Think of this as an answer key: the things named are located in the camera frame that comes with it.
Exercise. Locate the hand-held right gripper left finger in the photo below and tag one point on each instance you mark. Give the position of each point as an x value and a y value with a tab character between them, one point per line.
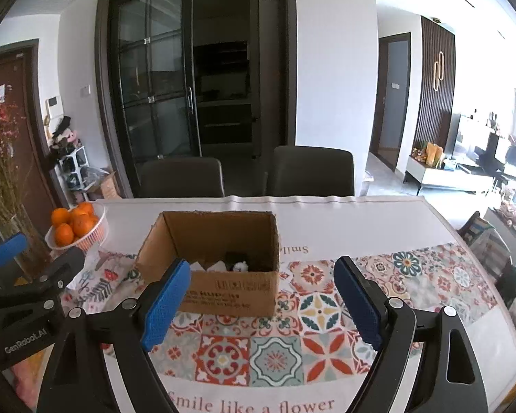
165	305

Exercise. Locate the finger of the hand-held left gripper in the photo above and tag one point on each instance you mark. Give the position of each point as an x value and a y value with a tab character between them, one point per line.
8	249
64	262

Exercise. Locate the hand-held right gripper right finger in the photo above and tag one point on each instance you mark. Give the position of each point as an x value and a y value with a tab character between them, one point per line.
357	305

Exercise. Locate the brown cardboard box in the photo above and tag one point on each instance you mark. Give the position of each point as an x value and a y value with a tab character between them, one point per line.
228	288

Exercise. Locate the white power adapter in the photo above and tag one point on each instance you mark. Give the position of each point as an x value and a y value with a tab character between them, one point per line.
240	267

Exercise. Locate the orange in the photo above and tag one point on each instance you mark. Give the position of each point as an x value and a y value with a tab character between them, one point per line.
60	216
82	224
63	234
86	208

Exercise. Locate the glass vase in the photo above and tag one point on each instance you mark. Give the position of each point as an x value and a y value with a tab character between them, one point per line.
36	245

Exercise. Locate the white plastic basket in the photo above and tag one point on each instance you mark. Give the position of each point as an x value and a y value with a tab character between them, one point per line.
94	234

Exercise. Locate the printed fabric tissue cover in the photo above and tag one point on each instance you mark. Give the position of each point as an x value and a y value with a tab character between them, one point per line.
107	279

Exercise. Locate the white shoe rack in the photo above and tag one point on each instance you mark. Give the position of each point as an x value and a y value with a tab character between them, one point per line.
73	174

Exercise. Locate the open cardboard box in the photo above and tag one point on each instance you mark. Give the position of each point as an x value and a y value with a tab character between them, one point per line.
109	185

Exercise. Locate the dried flower bunch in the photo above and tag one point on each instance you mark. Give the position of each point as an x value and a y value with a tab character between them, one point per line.
0	159

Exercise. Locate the patterned tablecloth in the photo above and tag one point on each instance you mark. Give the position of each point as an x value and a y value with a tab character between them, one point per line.
413	223

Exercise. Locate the plush toys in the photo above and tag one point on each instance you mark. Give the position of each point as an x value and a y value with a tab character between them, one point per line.
64	135

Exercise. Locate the dark dining chair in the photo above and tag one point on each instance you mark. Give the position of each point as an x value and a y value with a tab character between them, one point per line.
180	178
309	172

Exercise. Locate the white intercom panel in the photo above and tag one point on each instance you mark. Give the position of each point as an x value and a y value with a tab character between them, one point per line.
54	106

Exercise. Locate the white tv cabinet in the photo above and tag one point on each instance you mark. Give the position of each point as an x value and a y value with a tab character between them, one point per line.
438	176

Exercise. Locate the yellow ornaments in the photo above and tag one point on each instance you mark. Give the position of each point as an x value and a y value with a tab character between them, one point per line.
434	154

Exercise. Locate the brown entry door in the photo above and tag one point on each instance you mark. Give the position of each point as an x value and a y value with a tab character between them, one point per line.
17	77

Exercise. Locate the grey room door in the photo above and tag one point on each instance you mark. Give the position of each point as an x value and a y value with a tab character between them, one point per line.
391	99

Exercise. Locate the dark glass sliding door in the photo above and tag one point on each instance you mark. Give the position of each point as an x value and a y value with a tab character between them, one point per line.
163	73

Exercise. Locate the dark slatted wall panel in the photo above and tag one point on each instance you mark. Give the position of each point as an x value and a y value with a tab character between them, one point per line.
428	116

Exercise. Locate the gold wall ornament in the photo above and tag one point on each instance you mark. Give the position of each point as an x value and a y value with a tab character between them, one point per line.
438	71

